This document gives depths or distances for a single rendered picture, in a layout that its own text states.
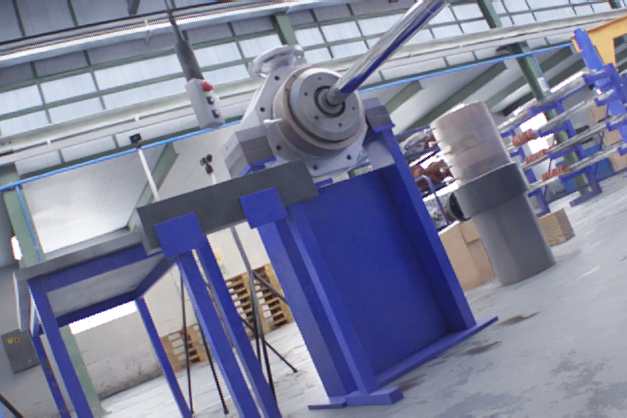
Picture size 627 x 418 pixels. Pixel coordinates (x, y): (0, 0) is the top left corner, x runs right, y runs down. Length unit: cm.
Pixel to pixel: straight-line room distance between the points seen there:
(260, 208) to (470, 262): 260
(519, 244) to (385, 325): 133
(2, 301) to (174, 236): 1199
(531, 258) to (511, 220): 25
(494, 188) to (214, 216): 207
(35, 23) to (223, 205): 832
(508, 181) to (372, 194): 118
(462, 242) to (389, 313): 185
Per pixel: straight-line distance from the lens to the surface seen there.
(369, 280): 265
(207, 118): 156
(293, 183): 214
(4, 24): 1014
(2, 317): 1381
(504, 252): 375
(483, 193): 370
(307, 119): 241
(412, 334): 272
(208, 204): 202
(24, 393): 1368
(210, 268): 237
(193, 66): 162
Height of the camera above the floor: 43
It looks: 7 degrees up
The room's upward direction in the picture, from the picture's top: 23 degrees counter-clockwise
